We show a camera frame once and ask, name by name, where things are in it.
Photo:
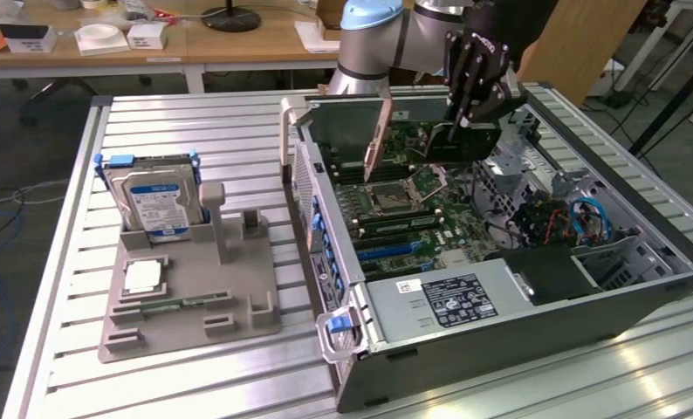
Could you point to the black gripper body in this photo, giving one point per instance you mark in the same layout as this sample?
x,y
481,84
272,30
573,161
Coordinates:
x,y
509,22

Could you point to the graphics card with black fan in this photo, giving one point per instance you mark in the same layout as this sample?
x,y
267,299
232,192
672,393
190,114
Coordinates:
x,y
462,144

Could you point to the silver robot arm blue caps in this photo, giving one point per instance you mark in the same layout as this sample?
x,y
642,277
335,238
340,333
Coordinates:
x,y
375,48

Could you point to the wooden cabinet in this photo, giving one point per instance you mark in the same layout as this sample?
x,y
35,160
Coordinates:
x,y
590,43

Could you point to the white box on floor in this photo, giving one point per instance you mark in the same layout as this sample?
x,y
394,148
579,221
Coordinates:
x,y
605,80

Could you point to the metal socket cover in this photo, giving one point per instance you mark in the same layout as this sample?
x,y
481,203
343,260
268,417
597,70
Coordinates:
x,y
433,183

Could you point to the white paper booklet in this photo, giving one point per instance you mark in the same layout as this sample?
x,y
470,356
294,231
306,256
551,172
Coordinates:
x,y
314,39

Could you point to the brown cardboard box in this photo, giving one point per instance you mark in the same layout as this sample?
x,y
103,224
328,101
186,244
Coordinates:
x,y
328,15

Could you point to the CPU socket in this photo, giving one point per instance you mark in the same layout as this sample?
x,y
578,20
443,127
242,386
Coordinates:
x,y
392,198

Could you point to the black slanted pole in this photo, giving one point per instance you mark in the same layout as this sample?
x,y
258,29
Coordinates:
x,y
670,105

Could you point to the green motherboard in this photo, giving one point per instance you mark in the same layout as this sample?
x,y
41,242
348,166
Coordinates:
x,y
457,235

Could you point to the RAM stick with label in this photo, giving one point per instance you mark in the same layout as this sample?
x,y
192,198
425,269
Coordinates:
x,y
403,228

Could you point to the blue expansion slot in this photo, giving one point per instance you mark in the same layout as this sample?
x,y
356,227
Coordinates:
x,y
388,251

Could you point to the black round lamp base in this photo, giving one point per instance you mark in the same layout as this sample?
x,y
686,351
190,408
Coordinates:
x,y
232,21

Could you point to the metal disk bay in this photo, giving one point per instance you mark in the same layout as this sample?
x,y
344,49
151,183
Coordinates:
x,y
613,262

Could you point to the white paper label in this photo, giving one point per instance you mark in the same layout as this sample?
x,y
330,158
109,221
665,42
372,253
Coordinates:
x,y
161,59

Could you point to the grey power supply unit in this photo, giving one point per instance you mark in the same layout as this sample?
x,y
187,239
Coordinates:
x,y
403,314

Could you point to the red packet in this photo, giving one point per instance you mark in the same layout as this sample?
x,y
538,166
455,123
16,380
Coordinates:
x,y
165,15

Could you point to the small white box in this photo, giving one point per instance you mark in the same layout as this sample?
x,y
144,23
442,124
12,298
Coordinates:
x,y
148,39

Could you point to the black open PC case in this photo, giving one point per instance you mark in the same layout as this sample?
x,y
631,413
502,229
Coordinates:
x,y
497,349

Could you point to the blue case latch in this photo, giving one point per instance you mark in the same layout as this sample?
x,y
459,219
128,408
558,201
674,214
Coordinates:
x,y
339,325

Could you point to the hard disk in blue caddy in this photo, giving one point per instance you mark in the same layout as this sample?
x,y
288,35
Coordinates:
x,y
153,205

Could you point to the white box round hollow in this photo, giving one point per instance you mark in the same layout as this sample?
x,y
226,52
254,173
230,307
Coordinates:
x,y
101,41

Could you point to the grey parts rack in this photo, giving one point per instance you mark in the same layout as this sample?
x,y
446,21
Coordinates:
x,y
206,279

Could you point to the white tape roll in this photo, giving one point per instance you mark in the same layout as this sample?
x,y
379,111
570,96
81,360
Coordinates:
x,y
93,3

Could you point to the grey cup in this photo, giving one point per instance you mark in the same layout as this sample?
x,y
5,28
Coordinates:
x,y
65,4

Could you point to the black office chair base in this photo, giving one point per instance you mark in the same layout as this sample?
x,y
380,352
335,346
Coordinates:
x,y
48,94

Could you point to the silver CPU chip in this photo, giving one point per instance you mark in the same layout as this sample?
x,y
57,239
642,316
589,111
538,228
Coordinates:
x,y
143,279

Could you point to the green RAM stick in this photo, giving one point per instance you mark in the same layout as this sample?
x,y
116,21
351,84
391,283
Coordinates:
x,y
171,303

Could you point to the white box black lid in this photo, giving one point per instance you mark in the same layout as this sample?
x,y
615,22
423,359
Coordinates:
x,y
31,43

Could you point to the grey case corner post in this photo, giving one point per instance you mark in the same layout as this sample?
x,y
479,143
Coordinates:
x,y
286,139

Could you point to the wooden desk white frame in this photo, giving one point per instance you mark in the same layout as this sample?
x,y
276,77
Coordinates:
x,y
252,43
43,59

